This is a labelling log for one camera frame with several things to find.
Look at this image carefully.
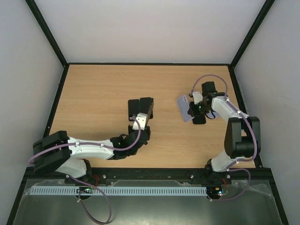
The black bare phone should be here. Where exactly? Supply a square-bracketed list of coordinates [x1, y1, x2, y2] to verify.
[128, 99, 140, 121]

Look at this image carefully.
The black phone case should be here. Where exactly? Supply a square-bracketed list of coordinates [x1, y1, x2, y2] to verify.
[192, 114, 206, 125]

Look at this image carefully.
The lilac phone case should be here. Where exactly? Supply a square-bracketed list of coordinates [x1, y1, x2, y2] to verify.
[205, 110, 220, 120]

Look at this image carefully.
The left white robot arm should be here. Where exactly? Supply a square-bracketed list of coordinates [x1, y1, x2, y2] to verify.
[29, 125, 150, 178]

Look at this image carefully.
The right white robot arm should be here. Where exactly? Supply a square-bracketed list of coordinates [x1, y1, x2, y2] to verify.
[181, 82, 261, 184]

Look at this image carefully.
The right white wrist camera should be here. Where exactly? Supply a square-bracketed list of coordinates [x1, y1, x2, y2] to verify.
[189, 91, 203, 105]

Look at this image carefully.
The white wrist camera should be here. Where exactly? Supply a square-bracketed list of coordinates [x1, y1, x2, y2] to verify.
[189, 91, 203, 105]
[131, 113, 149, 130]

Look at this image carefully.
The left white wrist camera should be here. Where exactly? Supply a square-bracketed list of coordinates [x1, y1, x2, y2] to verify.
[131, 113, 149, 130]

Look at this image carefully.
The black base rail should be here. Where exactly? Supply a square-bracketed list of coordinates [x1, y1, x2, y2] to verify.
[81, 168, 232, 187]

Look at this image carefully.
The grey slotted cable duct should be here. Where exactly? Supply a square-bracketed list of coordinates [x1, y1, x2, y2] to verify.
[29, 186, 207, 196]

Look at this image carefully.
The black metal frame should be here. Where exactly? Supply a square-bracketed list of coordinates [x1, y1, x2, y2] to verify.
[7, 0, 288, 225]

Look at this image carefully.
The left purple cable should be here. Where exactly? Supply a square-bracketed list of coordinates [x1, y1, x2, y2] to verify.
[28, 114, 142, 223]

